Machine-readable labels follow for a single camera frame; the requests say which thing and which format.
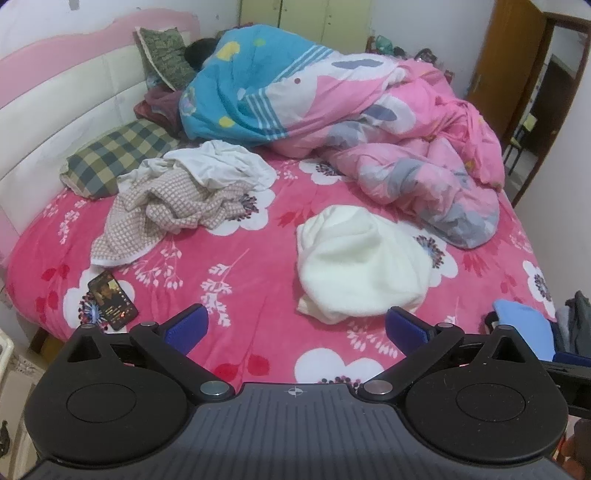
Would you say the white fleece deer sweater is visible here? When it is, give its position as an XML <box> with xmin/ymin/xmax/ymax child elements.
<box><xmin>297</xmin><ymin>205</ymin><xmax>433</xmax><ymax>325</ymax></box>

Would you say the black smartphone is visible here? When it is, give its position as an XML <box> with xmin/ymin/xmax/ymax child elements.
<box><xmin>88</xmin><ymin>271</ymin><xmax>138</xmax><ymax>331</ymax></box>

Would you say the light blue garment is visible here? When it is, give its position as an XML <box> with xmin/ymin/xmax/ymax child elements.
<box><xmin>493</xmin><ymin>300</ymin><xmax>556</xmax><ymax>361</ymax></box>

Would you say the beige checked knit garment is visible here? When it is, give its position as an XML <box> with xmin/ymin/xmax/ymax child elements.
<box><xmin>90</xmin><ymin>168</ymin><xmax>252</xmax><ymax>268</ymax></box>

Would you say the dark grey garment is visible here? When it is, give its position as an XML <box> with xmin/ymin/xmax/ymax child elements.
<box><xmin>556</xmin><ymin>291</ymin><xmax>591</xmax><ymax>358</ymax></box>

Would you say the green plaid pillow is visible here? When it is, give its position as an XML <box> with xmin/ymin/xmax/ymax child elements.
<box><xmin>59</xmin><ymin>119</ymin><xmax>180</xmax><ymax>200</ymax></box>

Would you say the white cloth garment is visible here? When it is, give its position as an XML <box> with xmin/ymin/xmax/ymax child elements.
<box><xmin>117</xmin><ymin>140</ymin><xmax>277</xmax><ymax>192</ymax></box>

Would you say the pink and blue quilt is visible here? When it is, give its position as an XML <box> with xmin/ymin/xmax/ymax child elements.
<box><xmin>179</xmin><ymin>24</ymin><xmax>505</xmax><ymax>249</ymax></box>

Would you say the dark red clothing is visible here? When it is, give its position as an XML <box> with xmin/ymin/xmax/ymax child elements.
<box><xmin>133</xmin><ymin>85</ymin><xmax>182</xmax><ymax>139</ymax></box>

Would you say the pink and cream headboard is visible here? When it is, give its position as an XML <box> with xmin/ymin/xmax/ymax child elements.
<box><xmin>1</xmin><ymin>8</ymin><xmax>199</xmax><ymax>260</ymax></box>

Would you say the green patterned pillow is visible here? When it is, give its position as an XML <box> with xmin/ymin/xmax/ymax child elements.
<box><xmin>136</xmin><ymin>27</ymin><xmax>195</xmax><ymax>91</ymax></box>

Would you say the yellow-green wardrobe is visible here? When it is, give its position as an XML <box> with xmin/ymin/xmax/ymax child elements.
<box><xmin>239</xmin><ymin>0</ymin><xmax>372</xmax><ymax>53</ymax></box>

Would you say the brown wooden door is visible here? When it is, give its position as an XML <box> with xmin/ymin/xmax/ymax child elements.
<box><xmin>467</xmin><ymin>0</ymin><xmax>546</xmax><ymax>137</ymax></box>

